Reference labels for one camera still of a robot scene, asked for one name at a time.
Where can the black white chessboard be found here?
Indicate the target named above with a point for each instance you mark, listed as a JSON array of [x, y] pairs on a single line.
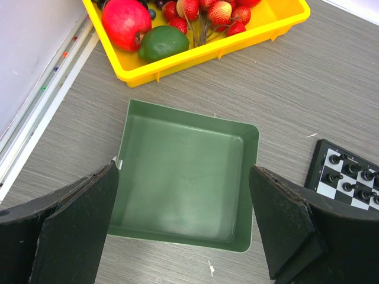
[[343, 176]]

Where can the red mango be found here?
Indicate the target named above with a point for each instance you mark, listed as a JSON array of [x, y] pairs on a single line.
[[126, 23]]

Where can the yellow plastic tray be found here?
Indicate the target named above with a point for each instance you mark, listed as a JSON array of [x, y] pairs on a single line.
[[270, 19]]

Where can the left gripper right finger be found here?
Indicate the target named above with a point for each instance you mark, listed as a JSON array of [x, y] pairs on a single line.
[[309, 238]]

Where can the green plastic tray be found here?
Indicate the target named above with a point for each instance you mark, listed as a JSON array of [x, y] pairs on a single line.
[[183, 178]]

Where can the green lime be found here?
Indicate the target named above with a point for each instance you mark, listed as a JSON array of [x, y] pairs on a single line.
[[162, 42]]

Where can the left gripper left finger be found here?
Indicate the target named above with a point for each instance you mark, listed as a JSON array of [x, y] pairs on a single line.
[[59, 237]]

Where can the black grape bunch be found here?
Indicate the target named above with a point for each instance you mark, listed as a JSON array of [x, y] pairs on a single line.
[[158, 3]]

